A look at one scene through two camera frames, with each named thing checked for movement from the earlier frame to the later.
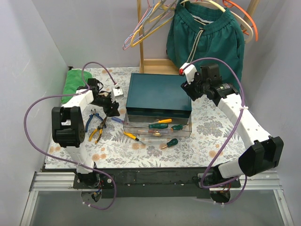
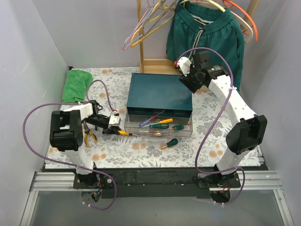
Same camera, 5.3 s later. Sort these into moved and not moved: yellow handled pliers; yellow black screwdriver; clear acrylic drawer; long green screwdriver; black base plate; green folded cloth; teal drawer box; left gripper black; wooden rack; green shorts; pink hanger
Moved: yellow handled pliers; yellow black screwdriver; left gripper black
Not moved: long green screwdriver; green shorts; clear acrylic drawer; pink hanger; green folded cloth; wooden rack; teal drawer box; black base plate
